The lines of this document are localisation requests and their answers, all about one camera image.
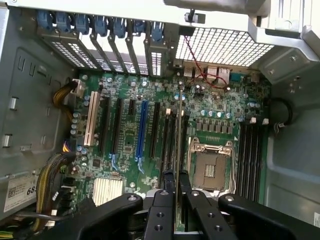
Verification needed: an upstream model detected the black RAM slot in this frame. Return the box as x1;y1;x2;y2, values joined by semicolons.
181;109;191;174
159;108;172;187
250;117;259;201
237;119;247;198
256;118;270;202
244;117;253;200
169;109;178;173

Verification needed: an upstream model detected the silver CPU socket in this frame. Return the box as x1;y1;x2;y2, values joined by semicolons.
188;136;238;196

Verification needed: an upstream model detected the silver finned heat sink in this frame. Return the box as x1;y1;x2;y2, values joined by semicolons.
92;177;124;207

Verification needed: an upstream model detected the green motherboard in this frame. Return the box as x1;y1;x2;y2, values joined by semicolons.
71;71;273;233

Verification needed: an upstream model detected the long black expansion slot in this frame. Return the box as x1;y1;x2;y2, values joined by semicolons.
149;101;162;159
97;96;111;155
110;97;124;156

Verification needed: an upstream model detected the blue expansion slot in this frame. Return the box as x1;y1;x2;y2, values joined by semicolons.
135;99;149;164

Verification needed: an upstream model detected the white PCI expansion slot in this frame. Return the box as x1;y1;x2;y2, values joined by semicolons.
83;91;99;147

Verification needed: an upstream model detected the white power supply label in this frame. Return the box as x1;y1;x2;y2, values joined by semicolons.
4;177;39;214

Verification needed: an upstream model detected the silver rear port block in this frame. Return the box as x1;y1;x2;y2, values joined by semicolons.
183;64;231;81

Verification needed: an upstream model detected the grey metal PC case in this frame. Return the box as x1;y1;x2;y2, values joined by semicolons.
0;0;320;240

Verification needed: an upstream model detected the blue card retention clip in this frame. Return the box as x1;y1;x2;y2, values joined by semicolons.
94;15;109;38
133;20;146;35
150;21;165;44
37;10;54;30
55;11;73;33
75;13;90;35
113;18;128;39

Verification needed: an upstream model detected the black case latch clip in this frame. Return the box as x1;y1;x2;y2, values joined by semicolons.
183;8;206;25

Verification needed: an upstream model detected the black round cable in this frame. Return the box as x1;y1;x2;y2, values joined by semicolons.
13;210;77;223

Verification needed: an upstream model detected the thick yellow black cable bundle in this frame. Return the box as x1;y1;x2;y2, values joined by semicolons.
34;152;77;229

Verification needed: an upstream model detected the thin red wire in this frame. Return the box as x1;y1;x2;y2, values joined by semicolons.
183;34;231;89

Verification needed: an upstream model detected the yellow black power cable bundle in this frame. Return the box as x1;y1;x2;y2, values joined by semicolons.
52;78;87;114

